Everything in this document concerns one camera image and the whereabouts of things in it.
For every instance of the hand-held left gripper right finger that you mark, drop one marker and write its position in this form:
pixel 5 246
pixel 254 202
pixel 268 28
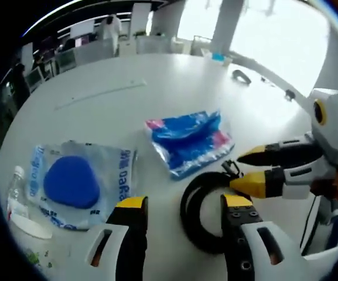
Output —
pixel 239 234

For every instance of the blue striped packet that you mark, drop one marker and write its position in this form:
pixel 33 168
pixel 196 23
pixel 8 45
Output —
pixel 186 140

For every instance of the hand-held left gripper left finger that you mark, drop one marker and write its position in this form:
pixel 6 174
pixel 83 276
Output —
pixel 133 234

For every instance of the white wall screen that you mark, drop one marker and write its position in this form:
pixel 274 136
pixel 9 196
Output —
pixel 82 29

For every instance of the small black object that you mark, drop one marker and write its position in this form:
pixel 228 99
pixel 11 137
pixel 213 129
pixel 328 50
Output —
pixel 289 94

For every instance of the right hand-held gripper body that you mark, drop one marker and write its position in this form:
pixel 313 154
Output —
pixel 335 128

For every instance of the clear packet with blue sponge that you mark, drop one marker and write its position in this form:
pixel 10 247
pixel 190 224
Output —
pixel 72 181

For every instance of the clear plastic water bottle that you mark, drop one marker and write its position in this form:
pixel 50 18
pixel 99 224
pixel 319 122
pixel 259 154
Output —
pixel 16 193

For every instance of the green potted plant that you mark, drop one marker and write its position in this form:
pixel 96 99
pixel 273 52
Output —
pixel 140 33

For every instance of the small blue box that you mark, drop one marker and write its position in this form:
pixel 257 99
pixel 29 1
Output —
pixel 218 57

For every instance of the black curved object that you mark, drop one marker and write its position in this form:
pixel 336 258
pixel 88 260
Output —
pixel 242 76

